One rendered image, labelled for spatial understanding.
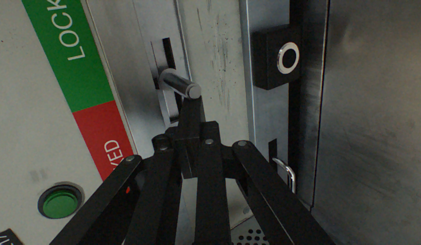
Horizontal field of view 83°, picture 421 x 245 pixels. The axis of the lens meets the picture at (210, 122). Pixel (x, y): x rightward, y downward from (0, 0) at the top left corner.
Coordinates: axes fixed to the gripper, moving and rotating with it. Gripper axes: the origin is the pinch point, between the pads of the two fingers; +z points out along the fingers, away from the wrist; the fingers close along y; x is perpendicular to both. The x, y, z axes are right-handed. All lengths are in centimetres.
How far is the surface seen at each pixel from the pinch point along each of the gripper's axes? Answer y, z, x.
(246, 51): 5.8, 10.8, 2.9
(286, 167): 9.7, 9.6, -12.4
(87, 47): -7.5, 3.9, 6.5
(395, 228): 19.8, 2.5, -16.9
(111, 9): -3.8, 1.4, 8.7
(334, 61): 15.1, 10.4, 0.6
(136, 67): -3.4, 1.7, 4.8
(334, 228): 16.2, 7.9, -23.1
